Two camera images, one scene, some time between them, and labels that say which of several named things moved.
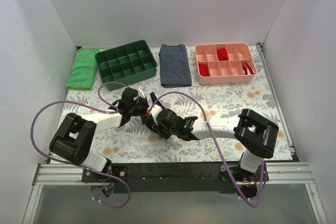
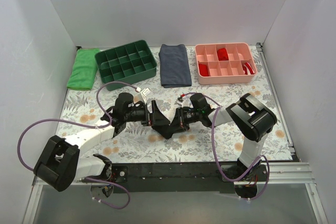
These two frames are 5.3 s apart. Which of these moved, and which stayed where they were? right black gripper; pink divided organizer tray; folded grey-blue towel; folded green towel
Moved: right black gripper
Stayed: folded grey-blue towel; pink divided organizer tray; folded green towel
